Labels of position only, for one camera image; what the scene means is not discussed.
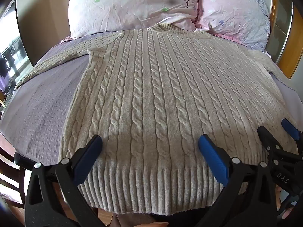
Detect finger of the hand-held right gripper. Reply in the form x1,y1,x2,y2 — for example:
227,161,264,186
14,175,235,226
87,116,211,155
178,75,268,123
281,119,303,147
257,125,283,157

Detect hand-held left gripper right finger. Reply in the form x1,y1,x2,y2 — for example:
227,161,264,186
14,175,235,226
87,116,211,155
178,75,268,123
198,134,284,227

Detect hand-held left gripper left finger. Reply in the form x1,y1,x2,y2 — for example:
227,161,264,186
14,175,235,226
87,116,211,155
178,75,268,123
14,135,106,227

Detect beige cable knit sweater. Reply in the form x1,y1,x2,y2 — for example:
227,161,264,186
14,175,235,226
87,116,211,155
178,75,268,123
15,24,299,216

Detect purple bed sheet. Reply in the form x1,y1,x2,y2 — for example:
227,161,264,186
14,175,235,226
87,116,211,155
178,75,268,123
0,35,303,166

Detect window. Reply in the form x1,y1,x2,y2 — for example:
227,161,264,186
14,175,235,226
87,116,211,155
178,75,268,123
0,0,34,95

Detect pink floral pillow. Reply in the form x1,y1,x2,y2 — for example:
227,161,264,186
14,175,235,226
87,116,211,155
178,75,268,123
194,0,272,52

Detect white floral pillow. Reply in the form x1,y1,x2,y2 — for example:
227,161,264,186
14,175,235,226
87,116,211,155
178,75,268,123
68,0,202,39

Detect wooden bed frame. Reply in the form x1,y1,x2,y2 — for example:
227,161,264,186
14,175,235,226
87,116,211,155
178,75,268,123
0,144,32,218

